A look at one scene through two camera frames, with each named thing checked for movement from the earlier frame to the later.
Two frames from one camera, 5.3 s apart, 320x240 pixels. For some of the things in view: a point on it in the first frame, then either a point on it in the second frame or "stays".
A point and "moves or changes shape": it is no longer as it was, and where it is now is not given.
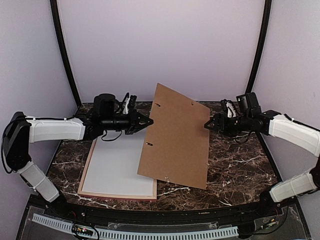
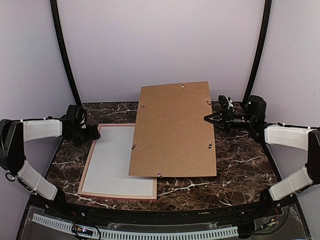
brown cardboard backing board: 176,146 moves or changes shape
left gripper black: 135,125 to 91,136
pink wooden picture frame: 108,195 stays
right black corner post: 262,46 stays
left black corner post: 57,27 stays
